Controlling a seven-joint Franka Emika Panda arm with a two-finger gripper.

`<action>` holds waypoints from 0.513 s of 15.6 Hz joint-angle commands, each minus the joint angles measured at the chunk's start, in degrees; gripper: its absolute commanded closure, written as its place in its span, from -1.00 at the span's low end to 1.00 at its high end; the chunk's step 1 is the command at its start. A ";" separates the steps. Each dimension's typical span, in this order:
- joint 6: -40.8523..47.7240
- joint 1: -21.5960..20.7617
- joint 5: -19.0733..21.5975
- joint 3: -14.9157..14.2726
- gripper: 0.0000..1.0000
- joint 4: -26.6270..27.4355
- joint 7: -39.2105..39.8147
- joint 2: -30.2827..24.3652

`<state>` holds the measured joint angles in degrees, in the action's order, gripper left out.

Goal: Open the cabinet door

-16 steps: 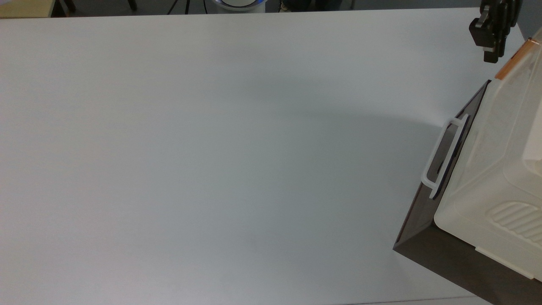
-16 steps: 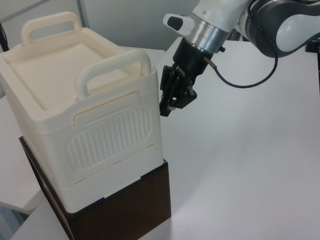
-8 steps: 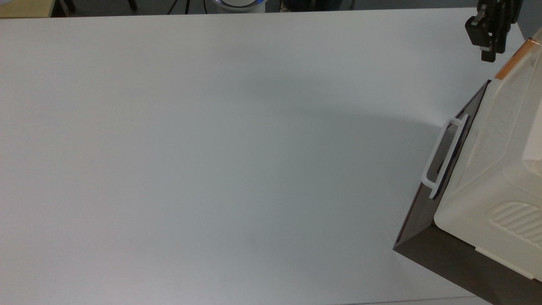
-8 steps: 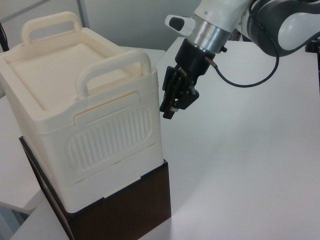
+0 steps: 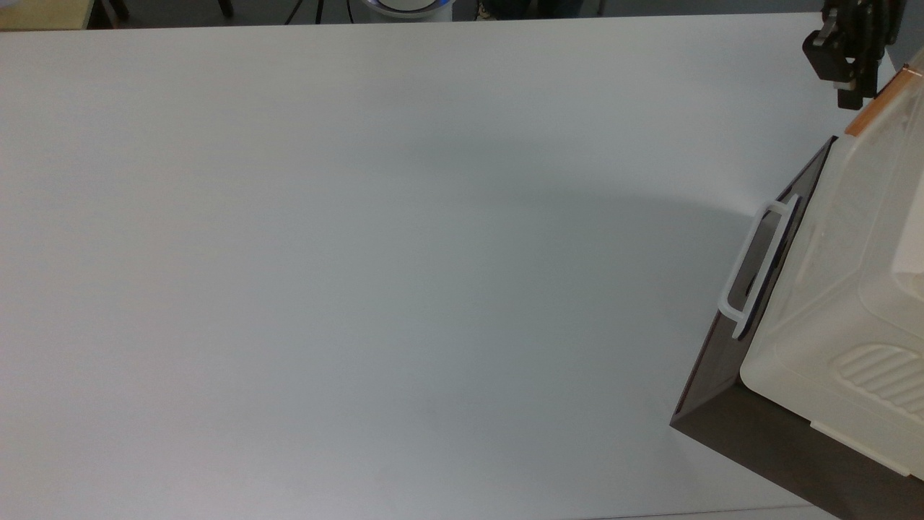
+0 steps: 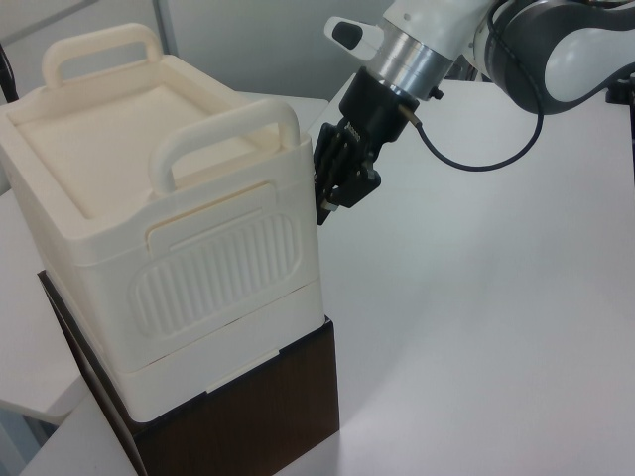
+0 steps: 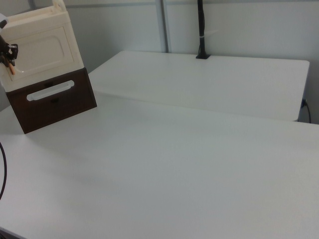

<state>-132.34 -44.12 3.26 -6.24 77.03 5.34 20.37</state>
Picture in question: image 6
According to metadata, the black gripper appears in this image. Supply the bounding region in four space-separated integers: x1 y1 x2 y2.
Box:
312 67 419 228

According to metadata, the cream plastic storage cabinet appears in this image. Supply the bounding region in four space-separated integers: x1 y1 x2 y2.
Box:
0 22 326 422

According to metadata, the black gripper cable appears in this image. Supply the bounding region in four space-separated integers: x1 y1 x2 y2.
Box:
400 0 547 174

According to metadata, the black tripod leg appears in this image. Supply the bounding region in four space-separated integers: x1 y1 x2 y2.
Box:
0 42 21 105

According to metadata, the black clamp stand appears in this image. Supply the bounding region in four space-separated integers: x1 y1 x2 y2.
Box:
603 73 635 105

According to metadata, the dark brown wooden box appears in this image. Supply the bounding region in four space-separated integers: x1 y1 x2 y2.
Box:
37 270 341 476

